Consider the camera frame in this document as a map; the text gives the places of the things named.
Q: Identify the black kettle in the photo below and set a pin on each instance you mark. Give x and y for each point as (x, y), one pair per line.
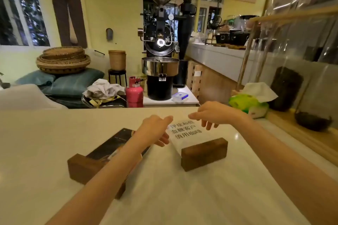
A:
(215, 21)

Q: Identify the wooden glass tube rack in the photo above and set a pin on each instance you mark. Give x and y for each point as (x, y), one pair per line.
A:
(303, 14)

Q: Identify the person's right forearm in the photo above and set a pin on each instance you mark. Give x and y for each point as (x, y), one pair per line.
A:
(290, 166)

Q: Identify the tall woven bin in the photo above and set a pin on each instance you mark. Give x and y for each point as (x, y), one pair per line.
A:
(117, 60)

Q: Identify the black coffee roaster machine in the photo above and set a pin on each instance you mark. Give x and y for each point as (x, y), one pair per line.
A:
(159, 48)

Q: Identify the person's left hand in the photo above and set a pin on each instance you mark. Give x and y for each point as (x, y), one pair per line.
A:
(154, 130)

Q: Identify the wooden sign base block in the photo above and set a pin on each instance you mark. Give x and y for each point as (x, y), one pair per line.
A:
(204, 155)

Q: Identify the pink gas cylinder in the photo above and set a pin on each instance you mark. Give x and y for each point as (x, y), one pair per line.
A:
(134, 94)

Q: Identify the person's right hand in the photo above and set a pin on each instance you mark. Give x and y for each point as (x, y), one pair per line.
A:
(219, 114)

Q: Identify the blue lid plastic container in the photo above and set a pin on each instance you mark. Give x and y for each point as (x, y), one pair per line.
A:
(180, 96)

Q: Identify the low white platform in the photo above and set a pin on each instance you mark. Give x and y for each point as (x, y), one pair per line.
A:
(190, 99)

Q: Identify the white printed sign sheet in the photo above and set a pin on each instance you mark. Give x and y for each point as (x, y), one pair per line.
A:
(184, 133)

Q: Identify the grey wall fixture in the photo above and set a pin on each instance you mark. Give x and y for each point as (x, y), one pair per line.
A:
(109, 34)

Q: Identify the wide woven basket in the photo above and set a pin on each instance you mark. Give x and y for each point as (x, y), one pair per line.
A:
(63, 69)

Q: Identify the small woven basket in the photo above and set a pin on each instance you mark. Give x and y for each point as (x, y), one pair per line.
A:
(63, 51)

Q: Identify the green tissue box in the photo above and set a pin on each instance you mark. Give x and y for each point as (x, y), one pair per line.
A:
(245, 103)

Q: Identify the small teal cushion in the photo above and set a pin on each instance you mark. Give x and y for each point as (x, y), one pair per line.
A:
(34, 77)

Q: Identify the white framed window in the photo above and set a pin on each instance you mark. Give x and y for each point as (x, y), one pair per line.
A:
(31, 16)

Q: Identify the black metal tray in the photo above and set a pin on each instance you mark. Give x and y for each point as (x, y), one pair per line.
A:
(111, 103)

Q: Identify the brown spoon wall poster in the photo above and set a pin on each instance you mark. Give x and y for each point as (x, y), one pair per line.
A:
(76, 8)

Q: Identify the black round stool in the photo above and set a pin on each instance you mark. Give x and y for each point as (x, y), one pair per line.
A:
(117, 72)

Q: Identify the black chaff collector cyclone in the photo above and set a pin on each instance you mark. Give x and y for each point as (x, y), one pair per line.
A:
(184, 35)

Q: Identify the person's left forearm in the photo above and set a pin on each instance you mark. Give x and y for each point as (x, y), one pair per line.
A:
(105, 180)

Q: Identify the large teal cushion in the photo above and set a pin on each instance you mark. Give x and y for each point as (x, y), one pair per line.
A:
(76, 81)

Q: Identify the crumpled white cloth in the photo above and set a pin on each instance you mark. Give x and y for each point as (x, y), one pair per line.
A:
(103, 87)

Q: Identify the whisky advert sign wooden base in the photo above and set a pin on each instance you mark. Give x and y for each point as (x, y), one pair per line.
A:
(79, 166)

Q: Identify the black tabletop stove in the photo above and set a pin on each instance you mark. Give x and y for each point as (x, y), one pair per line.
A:
(232, 38)

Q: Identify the pale grey chair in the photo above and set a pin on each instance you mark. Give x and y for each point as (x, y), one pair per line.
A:
(26, 98)

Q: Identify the shallow woven basket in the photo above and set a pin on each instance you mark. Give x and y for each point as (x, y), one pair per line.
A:
(63, 60)

